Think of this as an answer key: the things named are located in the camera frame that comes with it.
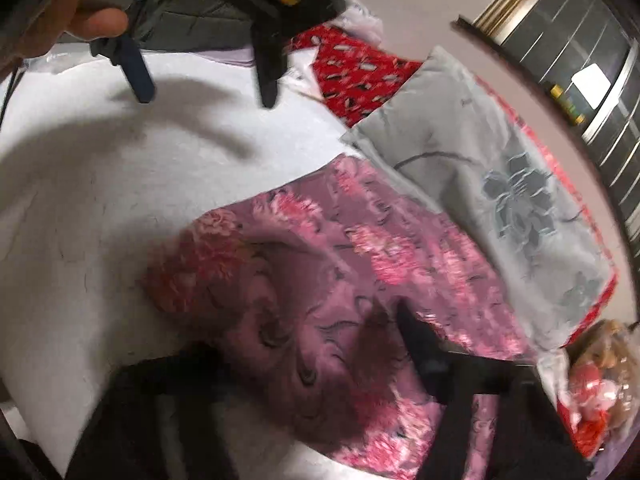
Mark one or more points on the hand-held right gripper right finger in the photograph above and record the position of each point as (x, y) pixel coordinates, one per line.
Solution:
(425, 355)

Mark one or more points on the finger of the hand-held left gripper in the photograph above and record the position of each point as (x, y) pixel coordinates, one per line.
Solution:
(267, 75)
(137, 72)

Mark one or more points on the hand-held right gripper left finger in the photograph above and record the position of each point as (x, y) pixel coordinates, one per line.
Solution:
(165, 385)

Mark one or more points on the pink floral garment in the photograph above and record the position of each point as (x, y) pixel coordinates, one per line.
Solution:
(310, 285)

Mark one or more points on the person's left hand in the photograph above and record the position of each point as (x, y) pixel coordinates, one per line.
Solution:
(95, 22)

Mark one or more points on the white plastic packet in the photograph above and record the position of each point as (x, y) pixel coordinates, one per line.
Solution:
(302, 72)

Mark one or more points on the pale purple sheet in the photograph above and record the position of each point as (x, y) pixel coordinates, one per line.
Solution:
(225, 55)

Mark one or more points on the dark olive jacket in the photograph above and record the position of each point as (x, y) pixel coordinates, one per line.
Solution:
(200, 25)

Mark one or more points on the clear plastic sheet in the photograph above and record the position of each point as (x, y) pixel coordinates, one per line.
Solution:
(50, 64)

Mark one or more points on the white plastic bag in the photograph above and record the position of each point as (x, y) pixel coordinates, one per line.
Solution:
(362, 27)

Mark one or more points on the red floral bedsheet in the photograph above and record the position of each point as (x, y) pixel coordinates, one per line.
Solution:
(360, 75)

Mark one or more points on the white quilted mat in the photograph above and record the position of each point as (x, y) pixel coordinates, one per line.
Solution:
(100, 185)

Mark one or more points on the bagged plush toys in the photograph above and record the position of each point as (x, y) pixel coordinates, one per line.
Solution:
(595, 385)

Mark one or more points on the grey flower print pillow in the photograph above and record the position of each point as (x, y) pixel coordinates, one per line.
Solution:
(475, 160)

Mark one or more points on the dark barred window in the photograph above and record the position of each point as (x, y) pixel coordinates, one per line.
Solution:
(575, 20)

